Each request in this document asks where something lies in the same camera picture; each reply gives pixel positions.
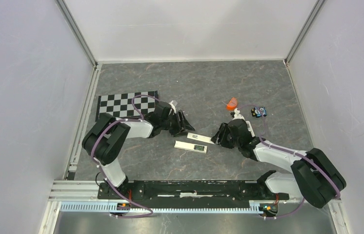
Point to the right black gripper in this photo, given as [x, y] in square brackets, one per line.
[224, 129]

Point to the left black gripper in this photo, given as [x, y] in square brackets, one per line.
[183, 125]

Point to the white long remote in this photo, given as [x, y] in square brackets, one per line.
[200, 138]

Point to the white rectangular block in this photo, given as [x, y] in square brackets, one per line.
[190, 147]

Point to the beige remote control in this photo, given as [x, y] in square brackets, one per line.
[250, 129]

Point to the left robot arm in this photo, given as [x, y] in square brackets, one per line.
[105, 140]

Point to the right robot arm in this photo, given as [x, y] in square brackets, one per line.
[310, 174]

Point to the orange semicircular piece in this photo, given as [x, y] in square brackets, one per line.
[232, 104]

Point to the black white checkerboard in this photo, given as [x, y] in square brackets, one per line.
[120, 105]

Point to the blue owl toy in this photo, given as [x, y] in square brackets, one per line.
[258, 112]

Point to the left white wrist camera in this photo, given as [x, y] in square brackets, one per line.
[173, 105]

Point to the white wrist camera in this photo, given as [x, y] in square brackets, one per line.
[235, 114]
[173, 105]

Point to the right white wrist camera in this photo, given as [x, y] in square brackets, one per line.
[235, 114]

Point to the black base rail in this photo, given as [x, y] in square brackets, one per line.
[198, 193]

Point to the white slotted cable duct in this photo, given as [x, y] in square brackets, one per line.
[116, 207]

